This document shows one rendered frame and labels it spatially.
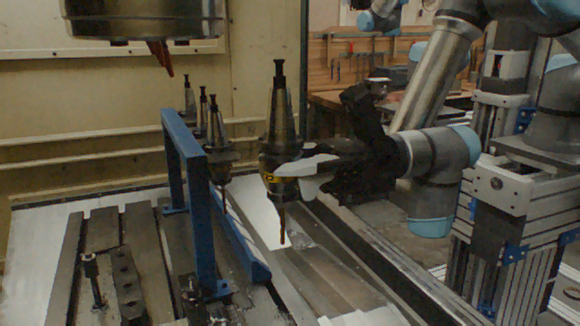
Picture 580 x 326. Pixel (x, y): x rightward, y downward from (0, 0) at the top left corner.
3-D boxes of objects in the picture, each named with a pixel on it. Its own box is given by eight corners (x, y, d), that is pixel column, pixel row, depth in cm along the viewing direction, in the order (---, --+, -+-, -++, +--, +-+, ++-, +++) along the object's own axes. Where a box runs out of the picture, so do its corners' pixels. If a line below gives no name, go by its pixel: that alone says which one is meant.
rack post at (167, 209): (193, 203, 126) (184, 115, 115) (196, 210, 121) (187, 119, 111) (161, 208, 122) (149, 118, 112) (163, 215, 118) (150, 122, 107)
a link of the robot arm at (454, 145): (480, 178, 64) (490, 129, 61) (428, 188, 60) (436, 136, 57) (445, 163, 71) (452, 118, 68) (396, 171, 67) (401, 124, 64)
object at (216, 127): (206, 141, 81) (202, 110, 78) (227, 139, 82) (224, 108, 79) (207, 148, 77) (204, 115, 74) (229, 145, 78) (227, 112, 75)
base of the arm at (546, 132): (546, 134, 108) (555, 99, 105) (606, 148, 96) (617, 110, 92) (508, 140, 103) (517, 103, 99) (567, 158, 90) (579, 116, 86)
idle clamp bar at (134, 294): (133, 267, 94) (131, 243, 91) (152, 339, 72) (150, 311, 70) (111, 273, 91) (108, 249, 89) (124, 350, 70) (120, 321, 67)
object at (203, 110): (195, 129, 90) (192, 100, 88) (214, 127, 91) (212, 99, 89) (197, 133, 86) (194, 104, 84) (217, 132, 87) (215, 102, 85)
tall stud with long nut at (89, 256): (106, 300, 82) (96, 247, 78) (106, 308, 80) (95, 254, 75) (91, 303, 81) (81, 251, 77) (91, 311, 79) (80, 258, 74)
